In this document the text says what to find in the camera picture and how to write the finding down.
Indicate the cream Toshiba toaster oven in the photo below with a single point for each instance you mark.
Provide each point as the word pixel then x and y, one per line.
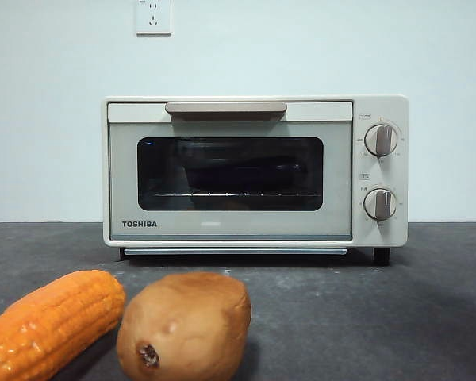
pixel 381 107

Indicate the silver crumb tray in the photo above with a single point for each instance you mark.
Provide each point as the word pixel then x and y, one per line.
pixel 234 251

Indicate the round timer knob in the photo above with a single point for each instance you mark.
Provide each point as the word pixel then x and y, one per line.
pixel 380 204

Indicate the brown potato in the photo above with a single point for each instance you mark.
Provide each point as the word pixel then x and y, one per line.
pixel 186 325

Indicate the round temperature knob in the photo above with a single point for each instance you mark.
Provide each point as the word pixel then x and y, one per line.
pixel 381 139

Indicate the orange corn cob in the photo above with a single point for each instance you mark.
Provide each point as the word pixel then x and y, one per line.
pixel 51 321

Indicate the white wall socket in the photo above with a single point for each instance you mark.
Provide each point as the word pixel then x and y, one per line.
pixel 153 18

